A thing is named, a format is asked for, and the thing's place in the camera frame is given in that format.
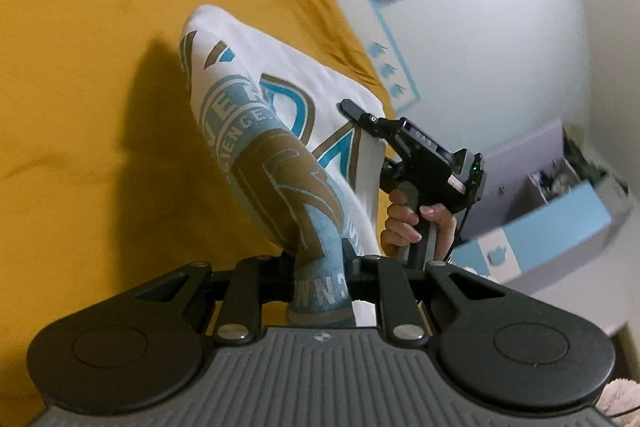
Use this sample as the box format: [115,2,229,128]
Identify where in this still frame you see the white printed sweatshirt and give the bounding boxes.
[180,5,385,327]

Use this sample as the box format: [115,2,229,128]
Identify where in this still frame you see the person's right hand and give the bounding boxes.
[380,188,457,261]

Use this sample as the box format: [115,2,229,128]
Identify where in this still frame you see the blue nightstand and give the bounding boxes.
[450,120,631,294]

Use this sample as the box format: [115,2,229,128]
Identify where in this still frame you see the mustard yellow bed quilt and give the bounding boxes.
[1,0,387,426]

